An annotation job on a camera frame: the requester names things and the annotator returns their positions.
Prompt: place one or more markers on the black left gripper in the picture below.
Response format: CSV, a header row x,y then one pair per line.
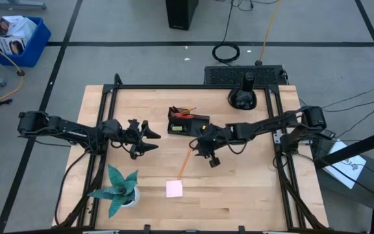
x,y
132,136

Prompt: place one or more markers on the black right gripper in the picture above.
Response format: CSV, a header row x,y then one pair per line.
x,y
211,139

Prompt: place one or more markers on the yellow sticky note pad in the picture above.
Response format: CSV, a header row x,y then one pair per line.
x,y
177,128

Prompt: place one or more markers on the black pen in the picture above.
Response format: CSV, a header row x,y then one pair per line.
x,y
174,110

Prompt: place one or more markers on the pink sticky note pad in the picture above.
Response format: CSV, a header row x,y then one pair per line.
x,y
174,189

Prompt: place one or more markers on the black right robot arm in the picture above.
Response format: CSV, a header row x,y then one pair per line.
x,y
265,125

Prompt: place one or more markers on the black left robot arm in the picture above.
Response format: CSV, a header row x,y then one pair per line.
x,y
70,130

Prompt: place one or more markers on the black mesh desk organizer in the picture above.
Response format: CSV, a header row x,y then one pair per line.
x,y
193,125

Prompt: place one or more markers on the white plant pot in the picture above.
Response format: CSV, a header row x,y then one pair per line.
x,y
135,196

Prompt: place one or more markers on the green artificial plant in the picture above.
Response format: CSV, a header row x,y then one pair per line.
x,y
117,190

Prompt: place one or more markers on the black desk lamp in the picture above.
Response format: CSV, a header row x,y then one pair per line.
x,y
243,97

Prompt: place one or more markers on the black perforated computer case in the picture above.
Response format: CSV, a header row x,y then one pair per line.
x,y
219,75

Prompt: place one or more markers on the black tower computer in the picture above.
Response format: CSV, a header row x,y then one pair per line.
x,y
181,14

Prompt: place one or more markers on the black power adapter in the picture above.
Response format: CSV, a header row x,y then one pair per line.
x,y
328,134

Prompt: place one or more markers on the blue plastic bin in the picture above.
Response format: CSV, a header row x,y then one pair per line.
x,y
34,48

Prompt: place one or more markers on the white paper sheet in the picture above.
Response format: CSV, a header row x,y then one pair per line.
x,y
352,169

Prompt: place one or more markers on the white printed cardboard box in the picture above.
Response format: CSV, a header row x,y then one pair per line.
x,y
16,27
10,45

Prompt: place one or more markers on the black aluminium table frame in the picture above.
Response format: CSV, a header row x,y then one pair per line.
x,y
190,86

